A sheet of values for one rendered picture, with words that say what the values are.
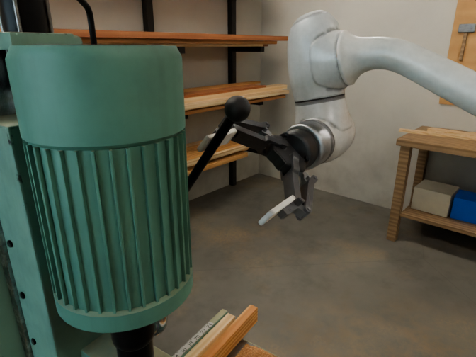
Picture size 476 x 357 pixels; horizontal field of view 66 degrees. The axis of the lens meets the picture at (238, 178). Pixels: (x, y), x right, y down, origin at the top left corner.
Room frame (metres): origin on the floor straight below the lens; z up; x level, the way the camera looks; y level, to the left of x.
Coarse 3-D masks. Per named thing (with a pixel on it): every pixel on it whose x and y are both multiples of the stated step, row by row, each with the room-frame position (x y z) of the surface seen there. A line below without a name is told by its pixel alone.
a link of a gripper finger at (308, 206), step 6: (312, 180) 0.57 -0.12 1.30; (306, 186) 0.55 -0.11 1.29; (312, 186) 0.55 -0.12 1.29; (300, 192) 0.55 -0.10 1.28; (306, 192) 0.53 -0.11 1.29; (312, 192) 0.54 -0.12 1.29; (306, 198) 0.52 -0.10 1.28; (312, 198) 0.53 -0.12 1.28; (306, 204) 0.50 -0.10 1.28; (306, 210) 0.49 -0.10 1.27
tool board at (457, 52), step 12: (468, 0) 3.04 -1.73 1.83; (456, 12) 3.09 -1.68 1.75; (468, 12) 3.03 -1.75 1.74; (456, 24) 3.08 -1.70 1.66; (468, 24) 3.00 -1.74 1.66; (456, 36) 3.07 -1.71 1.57; (468, 36) 3.01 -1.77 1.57; (456, 48) 3.06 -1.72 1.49; (468, 48) 3.00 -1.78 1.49; (456, 60) 3.05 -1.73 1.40; (468, 60) 2.99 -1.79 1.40
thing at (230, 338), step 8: (248, 312) 0.67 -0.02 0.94; (256, 312) 0.69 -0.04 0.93; (240, 320) 0.65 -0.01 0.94; (248, 320) 0.66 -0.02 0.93; (256, 320) 0.69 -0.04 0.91; (232, 328) 0.62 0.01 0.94; (240, 328) 0.63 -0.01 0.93; (248, 328) 0.66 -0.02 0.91; (224, 336) 0.60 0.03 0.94; (232, 336) 0.60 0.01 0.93; (240, 336) 0.63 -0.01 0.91; (216, 344) 0.58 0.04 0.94; (224, 344) 0.58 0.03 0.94; (232, 344) 0.60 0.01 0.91; (208, 352) 0.56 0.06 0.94; (216, 352) 0.56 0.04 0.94; (224, 352) 0.58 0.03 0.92
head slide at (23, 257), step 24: (0, 120) 0.44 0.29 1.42; (0, 144) 0.42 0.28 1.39; (0, 168) 0.43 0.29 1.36; (24, 168) 0.41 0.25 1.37; (0, 192) 0.44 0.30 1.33; (24, 192) 0.41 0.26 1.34; (0, 216) 0.45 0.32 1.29; (24, 216) 0.41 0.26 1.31; (24, 240) 0.42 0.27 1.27; (24, 264) 0.42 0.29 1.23; (24, 288) 0.43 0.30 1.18; (48, 288) 0.41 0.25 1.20; (24, 312) 0.44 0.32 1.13; (48, 312) 0.41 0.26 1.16; (48, 336) 0.41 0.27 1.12; (72, 336) 0.43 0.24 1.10; (96, 336) 0.46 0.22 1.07
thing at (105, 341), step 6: (102, 336) 0.46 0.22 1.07; (108, 336) 0.46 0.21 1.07; (96, 342) 0.45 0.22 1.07; (102, 342) 0.45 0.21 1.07; (108, 342) 0.45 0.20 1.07; (84, 348) 0.44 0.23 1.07; (90, 348) 0.44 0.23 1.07; (96, 348) 0.44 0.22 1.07; (102, 348) 0.44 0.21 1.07; (108, 348) 0.44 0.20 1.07; (114, 348) 0.44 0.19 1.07; (156, 348) 0.44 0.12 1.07; (84, 354) 0.43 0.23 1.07; (90, 354) 0.43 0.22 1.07; (96, 354) 0.43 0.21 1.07; (102, 354) 0.43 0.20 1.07; (108, 354) 0.43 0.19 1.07; (114, 354) 0.43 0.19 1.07; (156, 354) 0.43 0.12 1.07; (162, 354) 0.43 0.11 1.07
